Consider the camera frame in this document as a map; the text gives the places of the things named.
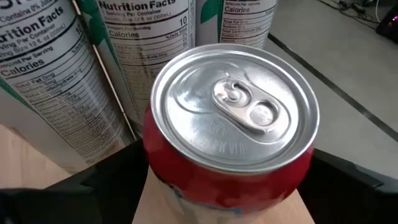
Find wooden shelf with black legs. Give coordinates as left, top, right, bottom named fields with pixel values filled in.
left=0, top=123, right=315, bottom=224

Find red cola can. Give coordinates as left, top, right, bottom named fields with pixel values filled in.
left=142, top=42, right=321, bottom=224

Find black device pink light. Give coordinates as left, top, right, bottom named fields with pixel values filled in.
left=375, top=12, right=398, bottom=44

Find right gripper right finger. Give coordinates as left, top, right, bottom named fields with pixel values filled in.
left=297, top=148, right=398, bottom=224

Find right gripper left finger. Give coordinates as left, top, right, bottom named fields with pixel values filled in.
left=0, top=138, right=150, bottom=224

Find black floor cable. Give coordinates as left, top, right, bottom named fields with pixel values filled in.
left=318, top=0, right=382, bottom=30

